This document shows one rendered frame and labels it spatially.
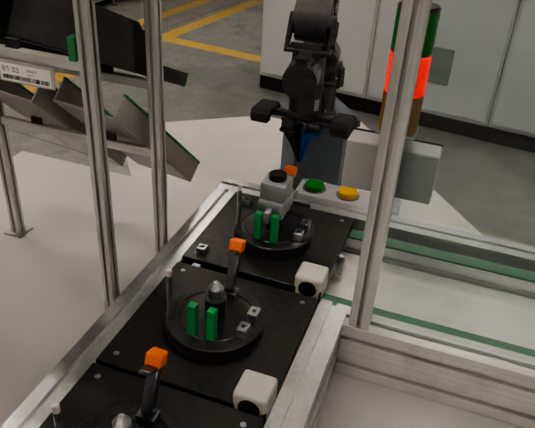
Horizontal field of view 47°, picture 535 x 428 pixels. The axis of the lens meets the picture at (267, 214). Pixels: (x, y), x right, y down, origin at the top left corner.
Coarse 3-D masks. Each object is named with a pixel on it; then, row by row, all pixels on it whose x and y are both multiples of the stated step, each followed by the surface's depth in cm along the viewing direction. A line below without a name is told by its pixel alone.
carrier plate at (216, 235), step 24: (216, 216) 113; (312, 216) 115; (336, 216) 116; (216, 240) 107; (336, 240) 109; (216, 264) 101; (240, 264) 101; (264, 264) 102; (288, 264) 102; (288, 288) 98
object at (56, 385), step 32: (224, 192) 124; (192, 224) 112; (160, 256) 103; (128, 288) 96; (320, 320) 92; (96, 352) 84; (320, 352) 86; (64, 384) 79; (288, 384) 81; (320, 384) 82; (32, 416) 75; (288, 416) 78
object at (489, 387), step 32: (352, 256) 114; (352, 288) 106; (352, 352) 94; (384, 352) 92; (416, 352) 90; (448, 352) 88; (384, 384) 95; (416, 384) 93; (448, 384) 90; (480, 384) 89; (512, 384) 87; (512, 416) 89
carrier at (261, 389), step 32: (160, 288) 95; (192, 288) 95; (256, 288) 96; (128, 320) 88; (160, 320) 89; (192, 320) 82; (224, 320) 86; (256, 320) 86; (288, 320) 90; (128, 352) 83; (192, 352) 82; (224, 352) 82; (256, 352) 84; (288, 352) 85; (160, 384) 80; (192, 384) 79; (224, 384) 79; (256, 384) 77
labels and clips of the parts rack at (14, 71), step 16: (16, 48) 82; (0, 64) 83; (16, 64) 82; (16, 80) 83; (32, 80) 82; (48, 80) 82; (32, 128) 110; (48, 128) 108; (64, 128) 108; (112, 144) 105; (128, 144) 104
